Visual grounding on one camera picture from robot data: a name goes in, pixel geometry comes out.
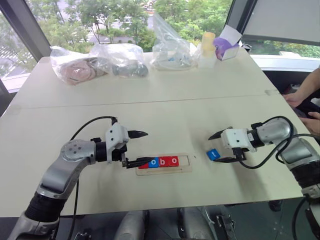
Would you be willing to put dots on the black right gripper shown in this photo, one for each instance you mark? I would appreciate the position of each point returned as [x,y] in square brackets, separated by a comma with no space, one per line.
[240,153]

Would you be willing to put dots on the wooden letter tray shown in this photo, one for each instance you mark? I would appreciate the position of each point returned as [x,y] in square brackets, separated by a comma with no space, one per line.
[185,168]

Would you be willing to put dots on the plastic bag with grey items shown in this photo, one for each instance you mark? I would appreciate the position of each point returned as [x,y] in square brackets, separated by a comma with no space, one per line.
[125,62]

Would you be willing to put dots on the person's left hand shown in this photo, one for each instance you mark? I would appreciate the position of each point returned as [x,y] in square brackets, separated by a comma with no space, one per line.
[313,125]

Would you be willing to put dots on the red letter tile b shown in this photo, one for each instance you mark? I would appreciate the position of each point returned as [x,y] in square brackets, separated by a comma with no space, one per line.
[163,161]

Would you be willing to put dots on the grey roller blind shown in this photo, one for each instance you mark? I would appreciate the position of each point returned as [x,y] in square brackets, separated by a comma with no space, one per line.
[280,17]

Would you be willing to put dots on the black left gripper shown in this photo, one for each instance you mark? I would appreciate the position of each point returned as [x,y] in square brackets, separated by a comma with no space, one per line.
[120,152]

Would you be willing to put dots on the tall clear plastic bag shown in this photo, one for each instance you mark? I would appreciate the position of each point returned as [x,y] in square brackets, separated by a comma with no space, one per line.
[170,50]

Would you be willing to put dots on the red letter tile r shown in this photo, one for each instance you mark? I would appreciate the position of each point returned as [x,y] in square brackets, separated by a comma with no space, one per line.
[143,165]

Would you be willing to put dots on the person's right forearm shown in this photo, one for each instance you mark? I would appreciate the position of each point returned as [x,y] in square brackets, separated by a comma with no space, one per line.
[311,81]

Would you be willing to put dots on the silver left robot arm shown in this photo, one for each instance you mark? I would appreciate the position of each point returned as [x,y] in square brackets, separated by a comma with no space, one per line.
[62,172]

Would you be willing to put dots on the red letter tile o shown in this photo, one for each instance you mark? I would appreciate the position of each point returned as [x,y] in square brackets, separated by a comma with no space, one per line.
[173,161]

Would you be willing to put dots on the person's right hand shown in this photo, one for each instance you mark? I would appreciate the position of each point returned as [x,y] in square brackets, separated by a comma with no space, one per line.
[293,100]

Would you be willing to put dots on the purple and white box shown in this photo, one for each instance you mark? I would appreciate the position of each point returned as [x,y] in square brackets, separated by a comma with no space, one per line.
[225,48]

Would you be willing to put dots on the yellow stacked cups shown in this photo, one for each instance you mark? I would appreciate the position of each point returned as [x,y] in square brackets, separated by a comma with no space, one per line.
[208,45]

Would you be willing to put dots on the plastic bag with pink items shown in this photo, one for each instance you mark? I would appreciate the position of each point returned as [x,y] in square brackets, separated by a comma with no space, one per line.
[75,68]

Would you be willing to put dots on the dark window frame post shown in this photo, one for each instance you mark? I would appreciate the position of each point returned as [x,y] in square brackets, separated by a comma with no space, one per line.
[25,27]

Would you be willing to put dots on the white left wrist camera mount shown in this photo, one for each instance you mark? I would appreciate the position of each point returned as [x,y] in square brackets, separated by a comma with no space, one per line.
[116,135]

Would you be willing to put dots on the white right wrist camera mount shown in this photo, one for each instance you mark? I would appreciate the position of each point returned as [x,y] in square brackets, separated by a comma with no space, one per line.
[236,138]

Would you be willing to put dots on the blue letter tile o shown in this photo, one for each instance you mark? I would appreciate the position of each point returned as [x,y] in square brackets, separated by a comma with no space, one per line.
[154,163]

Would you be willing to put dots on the blue letter tile t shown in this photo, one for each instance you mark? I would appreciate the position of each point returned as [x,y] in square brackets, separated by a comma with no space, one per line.
[213,154]

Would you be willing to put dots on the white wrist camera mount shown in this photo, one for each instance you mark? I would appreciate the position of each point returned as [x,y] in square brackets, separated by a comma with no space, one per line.
[236,138]
[116,135]

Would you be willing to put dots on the grey rounded robot leg shape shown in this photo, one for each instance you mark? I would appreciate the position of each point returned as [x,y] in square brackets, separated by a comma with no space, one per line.
[130,226]

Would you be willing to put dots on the black metal bracket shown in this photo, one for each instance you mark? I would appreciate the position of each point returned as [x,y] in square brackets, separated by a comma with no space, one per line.
[225,226]

